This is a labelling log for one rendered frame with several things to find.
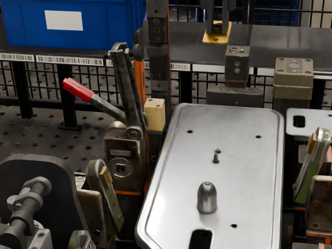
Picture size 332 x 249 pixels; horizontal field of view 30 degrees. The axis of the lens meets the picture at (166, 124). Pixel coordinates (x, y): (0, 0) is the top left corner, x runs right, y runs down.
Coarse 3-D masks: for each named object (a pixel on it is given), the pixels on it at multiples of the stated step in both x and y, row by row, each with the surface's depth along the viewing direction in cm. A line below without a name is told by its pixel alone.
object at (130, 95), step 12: (120, 48) 102; (120, 60) 101; (120, 72) 102; (132, 72) 105; (120, 84) 103; (132, 84) 106; (132, 96) 104; (132, 108) 105; (132, 120) 106; (144, 120) 110
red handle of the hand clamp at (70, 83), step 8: (64, 80) 106; (72, 80) 106; (64, 88) 107; (72, 88) 106; (80, 88) 106; (80, 96) 107; (88, 96) 106; (96, 96) 108; (96, 104) 107; (104, 104) 107; (112, 112) 108; (120, 112) 108; (120, 120) 108
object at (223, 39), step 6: (216, 24) 97; (216, 30) 96; (228, 30) 97; (204, 36) 96; (210, 36) 96; (216, 36) 95; (222, 36) 95; (228, 36) 95; (204, 42) 94; (210, 42) 94; (216, 42) 94; (222, 42) 93
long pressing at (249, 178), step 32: (192, 128) 119; (224, 128) 119; (256, 128) 119; (160, 160) 110; (192, 160) 111; (224, 160) 110; (256, 160) 110; (160, 192) 103; (192, 192) 103; (224, 192) 103; (256, 192) 102; (160, 224) 96; (192, 224) 96; (224, 224) 96; (256, 224) 96
